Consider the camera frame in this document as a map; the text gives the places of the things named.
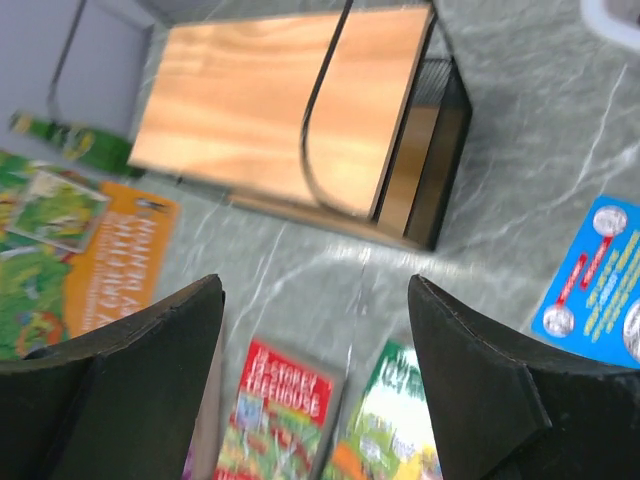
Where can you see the red 13-Storey Treehouse book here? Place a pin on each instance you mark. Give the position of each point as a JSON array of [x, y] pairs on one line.
[[283, 418]]

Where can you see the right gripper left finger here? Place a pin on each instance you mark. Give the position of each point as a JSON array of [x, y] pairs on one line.
[[119, 402]]

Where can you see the wood and wire shelf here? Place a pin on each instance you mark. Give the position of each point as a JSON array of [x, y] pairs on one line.
[[353, 119]]

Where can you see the green glass bottle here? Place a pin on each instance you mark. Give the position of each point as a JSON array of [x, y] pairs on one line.
[[97, 148]]

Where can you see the purple 117-Storey Treehouse book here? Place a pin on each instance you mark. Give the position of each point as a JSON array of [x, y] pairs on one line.
[[204, 448]]

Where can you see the white plastic fruit basket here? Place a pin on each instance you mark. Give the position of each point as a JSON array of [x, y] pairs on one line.
[[616, 21]]

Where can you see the orange Treehouse book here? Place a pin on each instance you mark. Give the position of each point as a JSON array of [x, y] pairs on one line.
[[76, 253]]

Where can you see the green 104-Storey Treehouse book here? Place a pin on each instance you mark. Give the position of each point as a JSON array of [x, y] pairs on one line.
[[389, 434]]

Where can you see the blue cartoon book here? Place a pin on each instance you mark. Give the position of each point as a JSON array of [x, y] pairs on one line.
[[592, 305]]

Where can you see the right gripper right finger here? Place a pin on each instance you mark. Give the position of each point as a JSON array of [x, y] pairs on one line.
[[506, 406]]

